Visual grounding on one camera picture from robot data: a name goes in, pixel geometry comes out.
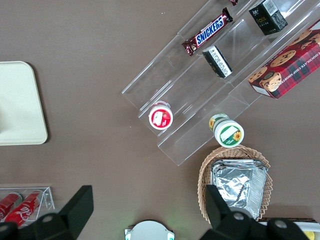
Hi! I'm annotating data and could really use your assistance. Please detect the clear acrylic bottle rack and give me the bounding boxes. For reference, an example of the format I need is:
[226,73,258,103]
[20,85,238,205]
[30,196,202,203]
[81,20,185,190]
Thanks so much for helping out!
[0,186,56,224]

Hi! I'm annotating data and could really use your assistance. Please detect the beige rectangular tray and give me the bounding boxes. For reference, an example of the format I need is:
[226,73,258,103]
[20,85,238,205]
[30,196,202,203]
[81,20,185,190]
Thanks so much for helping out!
[0,61,49,146]

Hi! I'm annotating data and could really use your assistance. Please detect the red tartan cookie box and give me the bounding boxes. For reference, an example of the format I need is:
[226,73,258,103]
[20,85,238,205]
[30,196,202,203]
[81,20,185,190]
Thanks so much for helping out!
[247,19,320,100]

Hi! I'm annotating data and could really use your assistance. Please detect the light wicker basket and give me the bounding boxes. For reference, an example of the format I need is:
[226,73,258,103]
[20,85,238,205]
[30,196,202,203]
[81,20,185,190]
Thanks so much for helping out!
[197,146,274,222]

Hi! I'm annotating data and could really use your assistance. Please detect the white plastic snack bin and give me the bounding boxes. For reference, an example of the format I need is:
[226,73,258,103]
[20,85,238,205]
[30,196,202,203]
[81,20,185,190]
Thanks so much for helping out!
[257,217,320,240]

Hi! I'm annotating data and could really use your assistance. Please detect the green sunflower yogurt cup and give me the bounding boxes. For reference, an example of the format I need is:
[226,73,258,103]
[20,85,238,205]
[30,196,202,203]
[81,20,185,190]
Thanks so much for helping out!
[208,113,245,148]

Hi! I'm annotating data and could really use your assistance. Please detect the small black carton box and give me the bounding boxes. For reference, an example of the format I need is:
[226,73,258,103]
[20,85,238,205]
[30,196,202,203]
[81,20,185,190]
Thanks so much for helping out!
[202,45,234,79]
[248,0,289,36]

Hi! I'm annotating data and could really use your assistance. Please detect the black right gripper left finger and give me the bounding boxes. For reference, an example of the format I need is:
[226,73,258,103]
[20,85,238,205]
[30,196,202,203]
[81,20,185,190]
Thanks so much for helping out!
[0,185,95,240]

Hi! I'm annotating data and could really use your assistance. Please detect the stacked aluminium foil containers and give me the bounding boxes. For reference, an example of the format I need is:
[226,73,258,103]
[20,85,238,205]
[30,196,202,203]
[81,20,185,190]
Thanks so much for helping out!
[211,159,269,221]

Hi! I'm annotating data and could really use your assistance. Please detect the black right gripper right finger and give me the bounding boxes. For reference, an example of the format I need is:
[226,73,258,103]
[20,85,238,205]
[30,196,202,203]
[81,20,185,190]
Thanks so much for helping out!
[199,184,310,240]

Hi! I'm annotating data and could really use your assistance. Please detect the clear acrylic stepped display stand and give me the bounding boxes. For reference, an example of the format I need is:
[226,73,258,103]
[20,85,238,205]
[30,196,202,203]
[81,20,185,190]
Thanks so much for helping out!
[121,0,320,167]

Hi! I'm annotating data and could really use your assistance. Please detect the red lid yogurt cup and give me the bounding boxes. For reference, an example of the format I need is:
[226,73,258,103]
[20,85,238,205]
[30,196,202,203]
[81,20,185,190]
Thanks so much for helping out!
[148,100,174,131]

